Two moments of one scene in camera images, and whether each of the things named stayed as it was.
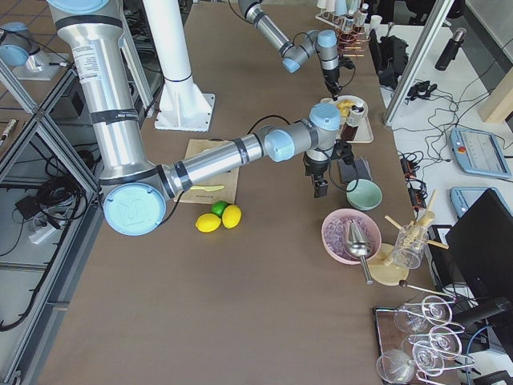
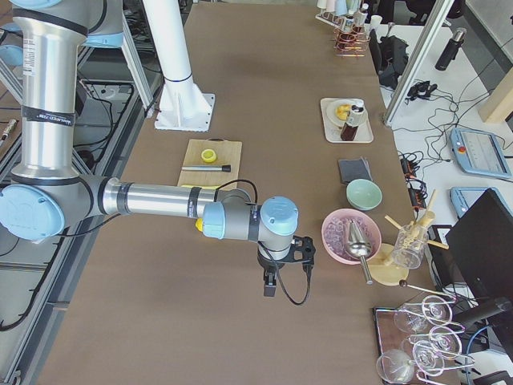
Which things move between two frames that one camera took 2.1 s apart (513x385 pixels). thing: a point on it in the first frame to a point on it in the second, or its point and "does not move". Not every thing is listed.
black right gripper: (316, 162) to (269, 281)
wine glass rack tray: (417, 342) does not move
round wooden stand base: (383, 269) does not move
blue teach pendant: (478, 152) does not move
